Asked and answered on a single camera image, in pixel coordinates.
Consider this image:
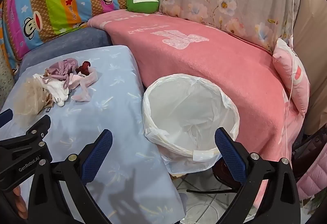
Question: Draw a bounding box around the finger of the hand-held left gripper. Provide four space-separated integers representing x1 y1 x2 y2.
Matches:
0 109 14 128
0 114 52 148

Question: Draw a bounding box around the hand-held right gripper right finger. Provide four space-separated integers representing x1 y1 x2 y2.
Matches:
215 127 302 224

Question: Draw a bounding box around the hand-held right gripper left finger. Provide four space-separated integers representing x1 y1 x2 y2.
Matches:
27 129 113 224

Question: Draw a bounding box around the bin with white plastic bag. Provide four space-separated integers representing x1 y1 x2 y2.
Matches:
142 73 241 175

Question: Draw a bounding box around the person's left hand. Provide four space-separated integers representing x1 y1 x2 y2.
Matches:
8 184 28 217

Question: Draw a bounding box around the beige tulle scrunchie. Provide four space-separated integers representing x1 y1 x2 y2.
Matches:
13 77 53 115

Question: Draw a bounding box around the white cloth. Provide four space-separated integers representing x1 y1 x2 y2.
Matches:
33 74 71 107

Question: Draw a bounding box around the speckled white blanket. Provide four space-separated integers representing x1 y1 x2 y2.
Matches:
0 55 13 102

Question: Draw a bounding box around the pink cloth strip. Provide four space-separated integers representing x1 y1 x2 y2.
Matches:
69 71 99 102

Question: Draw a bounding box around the mauve cloth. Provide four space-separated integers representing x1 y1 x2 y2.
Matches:
45 58 80 84

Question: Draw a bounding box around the light blue palm print cloth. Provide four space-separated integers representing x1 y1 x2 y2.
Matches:
0 45 187 224

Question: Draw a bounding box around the dark red velvet scrunchie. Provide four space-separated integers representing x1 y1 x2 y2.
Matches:
76 60 95 75

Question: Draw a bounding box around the dark cloth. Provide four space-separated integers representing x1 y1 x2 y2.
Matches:
294 127 327 171

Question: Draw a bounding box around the pink quilted cloth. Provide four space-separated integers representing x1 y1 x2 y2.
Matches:
296 160 327 201

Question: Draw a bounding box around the pink blanket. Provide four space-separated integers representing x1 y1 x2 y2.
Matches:
88 11 304 204

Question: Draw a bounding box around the blue-grey cushion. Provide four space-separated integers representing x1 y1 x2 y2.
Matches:
14 27 113 81

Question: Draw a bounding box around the pink printed pillow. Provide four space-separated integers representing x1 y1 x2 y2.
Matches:
272 38 311 118

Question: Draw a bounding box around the green round cushion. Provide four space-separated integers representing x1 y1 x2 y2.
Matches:
126 0 160 13

